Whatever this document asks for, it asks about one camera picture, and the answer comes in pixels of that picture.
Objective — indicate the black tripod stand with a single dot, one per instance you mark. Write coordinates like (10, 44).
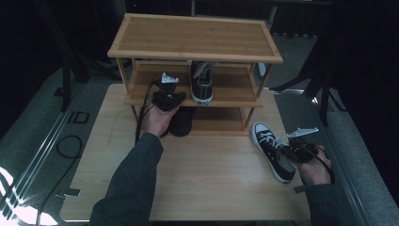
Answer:
(324, 94)

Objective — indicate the person's right hand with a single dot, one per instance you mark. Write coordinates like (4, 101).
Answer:
(315, 171)

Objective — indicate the person's left hand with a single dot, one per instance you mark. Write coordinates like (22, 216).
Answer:
(156, 121)

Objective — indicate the wooden three-tier shoe rack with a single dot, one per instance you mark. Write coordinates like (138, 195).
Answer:
(194, 37)

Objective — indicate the black white canvas sneaker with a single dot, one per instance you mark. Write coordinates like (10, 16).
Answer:
(201, 86)
(273, 157)

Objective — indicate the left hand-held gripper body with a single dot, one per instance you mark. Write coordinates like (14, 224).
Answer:
(165, 99)

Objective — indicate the black metal stand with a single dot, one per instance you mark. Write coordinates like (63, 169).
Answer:
(66, 81)

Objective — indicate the metal floor rail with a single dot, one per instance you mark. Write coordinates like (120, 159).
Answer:
(348, 175)
(40, 150)

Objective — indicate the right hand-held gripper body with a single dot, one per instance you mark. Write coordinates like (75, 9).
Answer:
(304, 150)

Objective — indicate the dark tape strip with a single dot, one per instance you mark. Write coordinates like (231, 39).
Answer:
(299, 189)
(72, 192)

